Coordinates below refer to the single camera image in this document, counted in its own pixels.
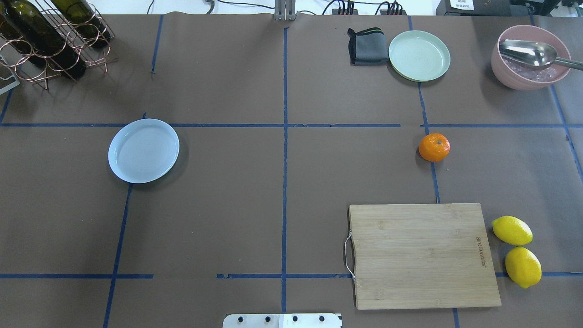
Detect light blue plate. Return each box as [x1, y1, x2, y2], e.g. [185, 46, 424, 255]
[107, 118, 180, 184]

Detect light green plate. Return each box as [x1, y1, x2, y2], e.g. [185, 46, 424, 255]
[388, 31, 450, 82]

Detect folded grey cloth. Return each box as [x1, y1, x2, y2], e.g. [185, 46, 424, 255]
[348, 27, 389, 66]

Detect orange mandarin fruit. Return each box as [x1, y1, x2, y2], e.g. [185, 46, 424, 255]
[417, 133, 450, 162]

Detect bamboo cutting board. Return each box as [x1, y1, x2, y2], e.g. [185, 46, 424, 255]
[347, 203, 501, 311]

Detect upper yellow lemon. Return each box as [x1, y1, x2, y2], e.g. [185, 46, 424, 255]
[492, 215, 533, 246]

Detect yellow lemon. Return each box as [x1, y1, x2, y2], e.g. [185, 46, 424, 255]
[492, 215, 533, 246]
[505, 246, 542, 289]

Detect pink bowl with ice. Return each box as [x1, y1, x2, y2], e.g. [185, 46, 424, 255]
[491, 25, 572, 91]

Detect lower yellow lemon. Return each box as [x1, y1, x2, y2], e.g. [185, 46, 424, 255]
[505, 246, 542, 289]

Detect steel ice scoop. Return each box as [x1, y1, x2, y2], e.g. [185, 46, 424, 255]
[498, 39, 583, 70]

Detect dark green wine bottle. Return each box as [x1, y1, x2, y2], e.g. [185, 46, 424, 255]
[1, 0, 86, 80]

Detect grey metal post bracket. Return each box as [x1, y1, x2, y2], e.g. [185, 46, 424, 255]
[274, 0, 297, 21]

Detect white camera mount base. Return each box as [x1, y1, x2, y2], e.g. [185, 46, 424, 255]
[222, 313, 343, 328]

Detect copper wire bottle rack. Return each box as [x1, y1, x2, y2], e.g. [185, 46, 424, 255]
[1, 0, 119, 90]

